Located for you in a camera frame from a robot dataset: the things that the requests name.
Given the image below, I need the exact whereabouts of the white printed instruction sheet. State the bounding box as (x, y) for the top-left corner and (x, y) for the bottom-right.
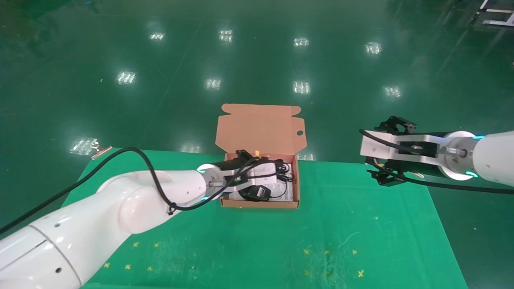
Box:
(228, 181), (294, 202)

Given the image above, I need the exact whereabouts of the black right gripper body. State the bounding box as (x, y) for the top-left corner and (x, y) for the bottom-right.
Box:
(402, 161), (444, 178)

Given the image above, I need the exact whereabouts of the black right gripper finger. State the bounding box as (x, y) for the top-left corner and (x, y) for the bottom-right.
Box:
(374, 116), (418, 134)
(366, 159), (407, 186)

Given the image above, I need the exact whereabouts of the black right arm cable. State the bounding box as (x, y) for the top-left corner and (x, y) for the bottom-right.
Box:
(359, 128), (514, 195)

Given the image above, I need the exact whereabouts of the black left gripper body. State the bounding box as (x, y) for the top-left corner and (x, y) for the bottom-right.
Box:
(218, 158), (242, 173)

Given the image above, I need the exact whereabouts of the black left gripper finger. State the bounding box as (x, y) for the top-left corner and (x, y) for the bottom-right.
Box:
(235, 149), (261, 165)

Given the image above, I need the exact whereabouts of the brown cardboard mailer box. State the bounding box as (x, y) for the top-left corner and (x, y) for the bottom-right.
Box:
(215, 104), (308, 209)

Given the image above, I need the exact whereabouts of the green table cloth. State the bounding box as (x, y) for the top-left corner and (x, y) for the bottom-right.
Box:
(60, 147), (468, 289)

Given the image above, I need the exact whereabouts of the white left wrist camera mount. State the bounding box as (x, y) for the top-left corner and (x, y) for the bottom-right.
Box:
(223, 160), (282, 190)

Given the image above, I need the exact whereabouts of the white metal frame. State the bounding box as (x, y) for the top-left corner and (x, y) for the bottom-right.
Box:
(476, 0), (514, 26)

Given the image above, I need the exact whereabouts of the black data cable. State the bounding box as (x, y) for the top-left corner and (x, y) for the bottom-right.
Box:
(274, 159), (294, 185)

